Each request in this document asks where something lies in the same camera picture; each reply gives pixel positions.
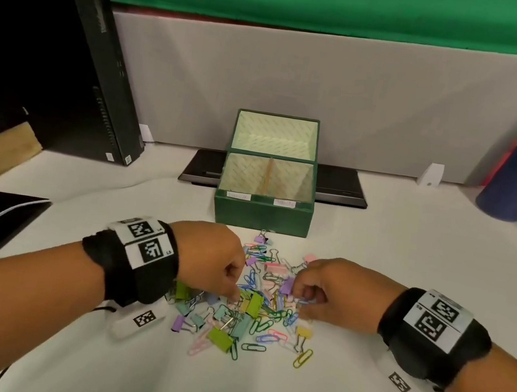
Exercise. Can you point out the person's left hand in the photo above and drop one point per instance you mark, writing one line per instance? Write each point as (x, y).
(202, 255)

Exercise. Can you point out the person's right hand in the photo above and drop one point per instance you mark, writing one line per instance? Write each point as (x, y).
(346, 293)

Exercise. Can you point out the person's left fingers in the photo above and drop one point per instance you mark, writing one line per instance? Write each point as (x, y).
(232, 281)

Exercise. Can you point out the person's right fingers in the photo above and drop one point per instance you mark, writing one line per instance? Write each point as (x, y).
(305, 286)

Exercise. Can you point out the blue paper clip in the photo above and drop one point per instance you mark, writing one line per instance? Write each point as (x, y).
(306, 301)

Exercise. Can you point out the person's left forearm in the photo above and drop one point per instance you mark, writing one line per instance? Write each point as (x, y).
(21, 307)

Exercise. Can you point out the pile of colourful clips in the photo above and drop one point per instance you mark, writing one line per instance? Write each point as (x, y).
(248, 319)

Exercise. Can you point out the green box with open lid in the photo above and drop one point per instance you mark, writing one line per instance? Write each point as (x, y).
(264, 204)

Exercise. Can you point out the black closed laptop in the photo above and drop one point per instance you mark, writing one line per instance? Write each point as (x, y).
(340, 187)

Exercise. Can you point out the grey desk partition panel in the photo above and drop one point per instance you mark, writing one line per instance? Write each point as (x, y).
(352, 96)

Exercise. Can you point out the black computer tower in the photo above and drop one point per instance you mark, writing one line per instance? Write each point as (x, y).
(63, 69)

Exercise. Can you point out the white partition bracket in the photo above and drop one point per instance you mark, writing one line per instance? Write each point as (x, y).
(146, 133)
(431, 175)

